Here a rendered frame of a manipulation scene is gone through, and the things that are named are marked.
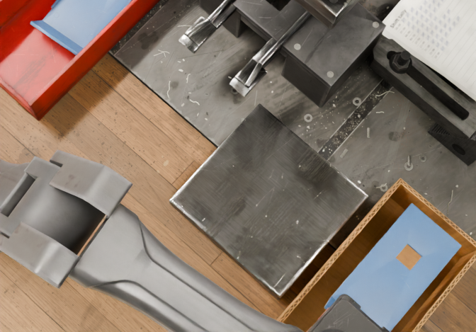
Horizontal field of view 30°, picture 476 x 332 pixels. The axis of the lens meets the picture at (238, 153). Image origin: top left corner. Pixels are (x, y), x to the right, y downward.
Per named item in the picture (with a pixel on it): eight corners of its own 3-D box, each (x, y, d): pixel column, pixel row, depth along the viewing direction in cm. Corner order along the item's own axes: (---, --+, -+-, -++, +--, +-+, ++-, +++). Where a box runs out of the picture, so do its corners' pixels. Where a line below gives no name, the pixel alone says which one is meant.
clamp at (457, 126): (356, 76, 110) (372, 45, 100) (373, 56, 110) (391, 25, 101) (450, 154, 108) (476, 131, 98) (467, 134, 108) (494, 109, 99)
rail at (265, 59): (256, 69, 102) (258, 61, 100) (330, -9, 105) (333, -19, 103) (261, 72, 102) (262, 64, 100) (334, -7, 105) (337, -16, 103)
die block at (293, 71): (198, 6, 111) (199, -21, 104) (251, -48, 113) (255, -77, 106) (320, 108, 108) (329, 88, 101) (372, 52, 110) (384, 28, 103)
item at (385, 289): (320, 309, 94) (324, 307, 91) (411, 203, 97) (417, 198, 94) (370, 354, 93) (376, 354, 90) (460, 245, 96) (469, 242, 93)
